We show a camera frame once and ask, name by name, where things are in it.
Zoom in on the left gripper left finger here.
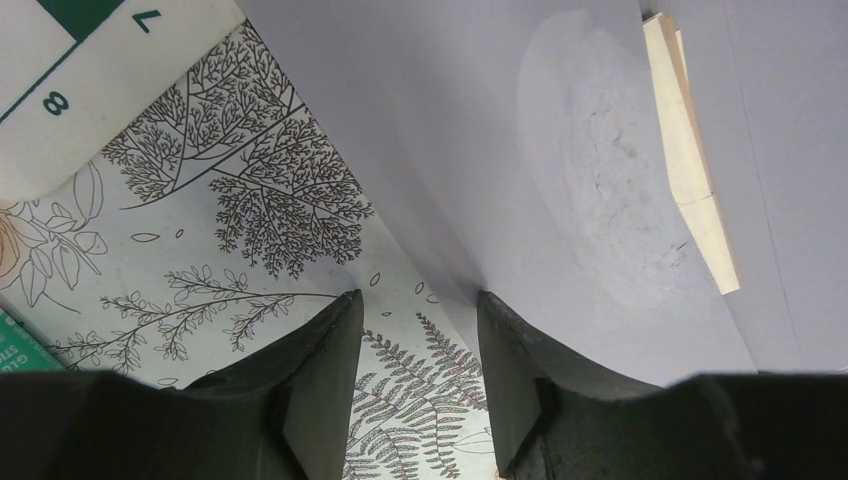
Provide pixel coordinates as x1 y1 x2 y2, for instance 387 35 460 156
1 290 364 479

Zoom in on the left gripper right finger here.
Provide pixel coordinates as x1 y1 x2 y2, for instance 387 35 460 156
476 291 847 479

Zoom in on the small green white bottle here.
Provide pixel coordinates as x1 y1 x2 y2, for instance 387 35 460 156
0 311 65 374

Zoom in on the green white chessboard mat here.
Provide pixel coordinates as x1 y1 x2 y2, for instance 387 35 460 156
1 0 245 201

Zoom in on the floral table cloth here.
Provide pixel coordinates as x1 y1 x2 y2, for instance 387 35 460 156
1 22 497 479

